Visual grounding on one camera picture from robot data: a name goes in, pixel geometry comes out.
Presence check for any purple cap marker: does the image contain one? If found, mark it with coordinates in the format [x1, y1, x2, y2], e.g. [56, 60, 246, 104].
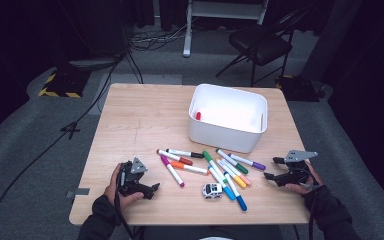
[228, 153, 267, 172]

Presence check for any long black floor cable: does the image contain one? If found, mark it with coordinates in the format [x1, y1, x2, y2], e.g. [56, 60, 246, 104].
[0, 49, 129, 240]

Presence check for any magenta cap marker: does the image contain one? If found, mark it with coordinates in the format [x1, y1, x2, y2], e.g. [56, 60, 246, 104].
[160, 154, 186, 188]

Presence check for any bundle of floor cables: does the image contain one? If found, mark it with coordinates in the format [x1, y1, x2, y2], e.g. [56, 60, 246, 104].
[128, 19, 194, 53]

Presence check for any grey pillar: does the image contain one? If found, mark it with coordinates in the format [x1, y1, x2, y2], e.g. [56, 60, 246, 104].
[299, 0, 363, 81]

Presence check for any left hand-held gripper cable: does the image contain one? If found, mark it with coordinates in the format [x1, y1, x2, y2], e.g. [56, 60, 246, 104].
[113, 166, 138, 240]

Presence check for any hand-held gripper cable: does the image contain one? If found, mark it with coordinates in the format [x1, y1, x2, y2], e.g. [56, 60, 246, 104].
[307, 186, 316, 240]
[113, 166, 138, 240]

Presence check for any brown cap marker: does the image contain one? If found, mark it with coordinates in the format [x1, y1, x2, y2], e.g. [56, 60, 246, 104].
[156, 148, 194, 166]

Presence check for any dark green cap marker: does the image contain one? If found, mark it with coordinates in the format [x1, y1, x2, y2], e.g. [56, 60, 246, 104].
[215, 148, 249, 175]

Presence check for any peach cap marker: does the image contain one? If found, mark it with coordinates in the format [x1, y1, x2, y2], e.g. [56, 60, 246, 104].
[220, 157, 253, 187]

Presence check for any dark blue cap marker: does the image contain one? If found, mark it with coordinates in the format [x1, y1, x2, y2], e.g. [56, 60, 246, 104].
[223, 171, 248, 212]

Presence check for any orange cap marker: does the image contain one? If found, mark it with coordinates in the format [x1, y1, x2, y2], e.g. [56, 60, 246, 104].
[170, 160, 211, 176]

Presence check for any white metal stand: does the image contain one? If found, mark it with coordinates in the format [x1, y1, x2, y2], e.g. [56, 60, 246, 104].
[182, 0, 270, 58]

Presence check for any black folding chair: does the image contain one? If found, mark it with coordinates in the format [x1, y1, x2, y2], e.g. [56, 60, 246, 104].
[214, 8, 309, 88]

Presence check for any black base with yellow mark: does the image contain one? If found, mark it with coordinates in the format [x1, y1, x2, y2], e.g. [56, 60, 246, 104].
[274, 74, 322, 103]

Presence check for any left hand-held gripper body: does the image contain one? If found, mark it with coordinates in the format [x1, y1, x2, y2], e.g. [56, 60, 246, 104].
[118, 157, 152, 198]

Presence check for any person's left hand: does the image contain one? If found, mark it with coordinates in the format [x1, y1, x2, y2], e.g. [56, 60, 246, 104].
[103, 163, 145, 210]

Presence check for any yellow cap marker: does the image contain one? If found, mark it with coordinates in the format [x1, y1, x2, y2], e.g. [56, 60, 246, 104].
[216, 158, 248, 189]

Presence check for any light green cap marker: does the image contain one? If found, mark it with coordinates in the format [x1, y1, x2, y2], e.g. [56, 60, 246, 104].
[202, 150, 228, 183]

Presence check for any grey round stand base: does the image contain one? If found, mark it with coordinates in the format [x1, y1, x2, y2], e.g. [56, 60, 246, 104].
[68, 57, 121, 72]

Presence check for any white toy car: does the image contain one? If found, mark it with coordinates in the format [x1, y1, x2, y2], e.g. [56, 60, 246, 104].
[201, 182, 224, 200]

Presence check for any white plastic bin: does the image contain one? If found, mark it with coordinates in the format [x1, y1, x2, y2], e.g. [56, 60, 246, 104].
[187, 83, 269, 154]

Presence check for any grey tape strip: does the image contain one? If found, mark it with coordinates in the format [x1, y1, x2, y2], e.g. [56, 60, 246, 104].
[65, 188, 91, 200]

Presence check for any yellow black striped base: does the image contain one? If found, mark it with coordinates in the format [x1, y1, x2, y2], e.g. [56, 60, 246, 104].
[38, 68, 92, 99]

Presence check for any right hand-held gripper cable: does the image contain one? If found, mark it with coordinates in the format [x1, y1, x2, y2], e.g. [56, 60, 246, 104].
[307, 186, 316, 240]

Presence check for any person's right hand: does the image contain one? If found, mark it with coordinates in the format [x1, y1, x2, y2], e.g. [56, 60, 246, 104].
[284, 161, 324, 195]

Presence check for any light blue cap marker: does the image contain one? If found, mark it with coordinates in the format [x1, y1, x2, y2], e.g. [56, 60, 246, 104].
[207, 165, 237, 202]

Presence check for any thin black floor cable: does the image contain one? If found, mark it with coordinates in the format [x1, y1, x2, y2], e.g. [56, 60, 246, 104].
[125, 50, 145, 85]

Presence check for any person's dark lap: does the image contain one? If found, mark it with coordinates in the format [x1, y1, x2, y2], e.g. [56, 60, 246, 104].
[139, 225, 285, 240]

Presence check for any black cap marker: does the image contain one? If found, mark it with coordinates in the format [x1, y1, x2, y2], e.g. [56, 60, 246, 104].
[165, 148, 205, 159]

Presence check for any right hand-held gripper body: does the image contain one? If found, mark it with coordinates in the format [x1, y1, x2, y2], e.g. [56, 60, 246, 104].
[274, 149, 318, 187]

